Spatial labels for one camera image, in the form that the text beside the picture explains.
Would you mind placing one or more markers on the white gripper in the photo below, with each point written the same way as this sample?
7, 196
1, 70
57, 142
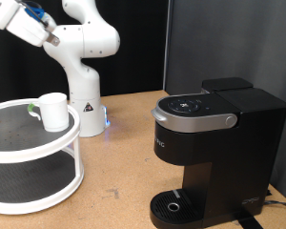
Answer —
30, 30

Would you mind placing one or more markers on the black Keurig coffee machine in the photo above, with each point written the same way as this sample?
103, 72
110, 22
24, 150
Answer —
238, 159

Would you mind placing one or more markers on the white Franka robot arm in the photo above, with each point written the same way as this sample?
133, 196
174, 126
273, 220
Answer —
82, 41

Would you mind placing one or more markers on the black curtain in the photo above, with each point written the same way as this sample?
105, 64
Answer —
139, 47

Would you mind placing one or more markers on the white two-tier turntable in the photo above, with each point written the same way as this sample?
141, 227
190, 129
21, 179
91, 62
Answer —
28, 136

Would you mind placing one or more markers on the grey partition panel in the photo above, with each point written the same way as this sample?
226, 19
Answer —
197, 31

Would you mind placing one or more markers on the black drip tray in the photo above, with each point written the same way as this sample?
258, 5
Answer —
163, 206

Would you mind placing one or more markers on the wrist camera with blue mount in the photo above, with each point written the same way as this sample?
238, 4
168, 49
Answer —
35, 12

